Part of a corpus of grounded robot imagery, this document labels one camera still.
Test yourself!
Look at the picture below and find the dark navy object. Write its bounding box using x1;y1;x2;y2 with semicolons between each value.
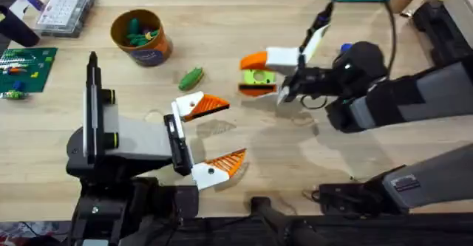
0;4;41;48

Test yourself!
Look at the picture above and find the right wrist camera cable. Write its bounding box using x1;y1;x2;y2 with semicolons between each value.
327;0;398;79

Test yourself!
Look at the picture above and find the beige box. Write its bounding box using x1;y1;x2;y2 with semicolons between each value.
443;0;473;49

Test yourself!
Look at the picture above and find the thin black cable loop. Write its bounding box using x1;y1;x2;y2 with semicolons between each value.
299;93;329;111

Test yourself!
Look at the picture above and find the green vegetable toy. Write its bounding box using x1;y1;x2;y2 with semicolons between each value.
177;66;205;92

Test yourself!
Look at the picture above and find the green board with blocks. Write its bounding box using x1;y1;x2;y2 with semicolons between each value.
0;47;59;100

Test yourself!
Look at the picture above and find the black case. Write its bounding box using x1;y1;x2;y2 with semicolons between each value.
412;1;473;68

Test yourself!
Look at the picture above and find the brown toy tub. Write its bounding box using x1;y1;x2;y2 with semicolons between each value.
109;8;174;68

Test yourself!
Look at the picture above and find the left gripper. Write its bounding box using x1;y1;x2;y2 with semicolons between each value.
66;90;248;191

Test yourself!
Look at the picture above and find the black rail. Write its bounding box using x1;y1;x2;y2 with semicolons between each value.
121;196;473;246

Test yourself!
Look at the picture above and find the green disc with holes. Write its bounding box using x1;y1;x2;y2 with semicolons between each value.
242;69;277;86

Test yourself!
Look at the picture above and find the clear plastic parts box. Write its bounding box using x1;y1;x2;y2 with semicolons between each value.
35;0;95;38

